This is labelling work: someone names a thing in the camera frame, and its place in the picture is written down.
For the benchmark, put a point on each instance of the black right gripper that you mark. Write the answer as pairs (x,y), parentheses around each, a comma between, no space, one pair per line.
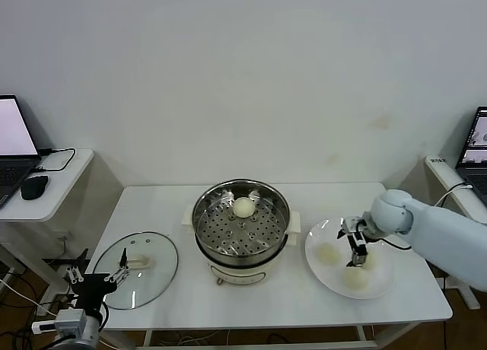
(358,243)

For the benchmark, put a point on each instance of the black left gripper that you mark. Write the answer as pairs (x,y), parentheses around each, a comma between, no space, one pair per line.
(93,285)

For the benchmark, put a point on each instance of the white steamed baozi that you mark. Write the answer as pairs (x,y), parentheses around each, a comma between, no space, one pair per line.
(243,207)
(372,263)
(355,279)
(328,253)

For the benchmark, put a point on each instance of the round glass pot lid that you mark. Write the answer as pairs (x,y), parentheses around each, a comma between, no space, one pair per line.
(152,285)

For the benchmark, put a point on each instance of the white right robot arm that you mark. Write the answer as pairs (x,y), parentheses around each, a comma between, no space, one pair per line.
(437,232)

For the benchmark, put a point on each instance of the perforated steel steamer basket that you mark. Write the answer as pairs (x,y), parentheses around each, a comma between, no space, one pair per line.
(228,228)

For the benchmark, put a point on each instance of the round white plate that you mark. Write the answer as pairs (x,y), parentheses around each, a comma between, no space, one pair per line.
(319,281)

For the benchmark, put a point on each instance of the white main table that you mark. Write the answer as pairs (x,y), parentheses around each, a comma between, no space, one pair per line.
(266,308)

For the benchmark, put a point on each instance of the black computer mouse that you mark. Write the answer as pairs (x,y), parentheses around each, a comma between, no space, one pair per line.
(34,186)

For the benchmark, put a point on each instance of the cream electric cooker base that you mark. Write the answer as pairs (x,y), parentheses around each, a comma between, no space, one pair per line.
(239,274)

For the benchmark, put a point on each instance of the laptop with pale pink screen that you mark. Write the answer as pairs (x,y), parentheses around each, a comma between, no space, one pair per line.
(11,129)

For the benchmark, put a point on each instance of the laptop with dark screen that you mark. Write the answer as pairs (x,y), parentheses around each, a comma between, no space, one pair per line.
(477,144)

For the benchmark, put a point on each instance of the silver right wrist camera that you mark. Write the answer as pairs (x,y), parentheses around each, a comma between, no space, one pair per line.
(353,226)

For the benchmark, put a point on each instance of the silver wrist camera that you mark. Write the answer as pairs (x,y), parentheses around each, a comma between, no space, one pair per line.
(70,321)
(353,226)

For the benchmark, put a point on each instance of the white wall socket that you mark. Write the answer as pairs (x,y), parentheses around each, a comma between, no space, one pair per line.
(62,237)

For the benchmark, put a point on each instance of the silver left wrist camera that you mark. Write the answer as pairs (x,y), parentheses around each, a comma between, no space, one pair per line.
(70,321)

